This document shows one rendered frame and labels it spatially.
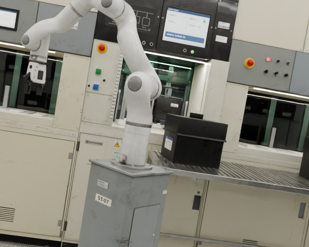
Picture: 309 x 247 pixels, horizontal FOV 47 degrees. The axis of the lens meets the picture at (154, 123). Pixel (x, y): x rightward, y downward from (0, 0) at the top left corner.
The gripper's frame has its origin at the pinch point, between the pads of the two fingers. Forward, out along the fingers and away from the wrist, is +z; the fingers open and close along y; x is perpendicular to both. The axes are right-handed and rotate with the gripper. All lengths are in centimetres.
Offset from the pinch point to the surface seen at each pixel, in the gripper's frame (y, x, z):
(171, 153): 36, -68, 20
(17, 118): 33, 35, 19
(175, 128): 36, -67, 7
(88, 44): 47, 1, -34
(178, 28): 70, -48, -55
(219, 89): 80, -80, -20
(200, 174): 21, -88, 26
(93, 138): 53, -10, 24
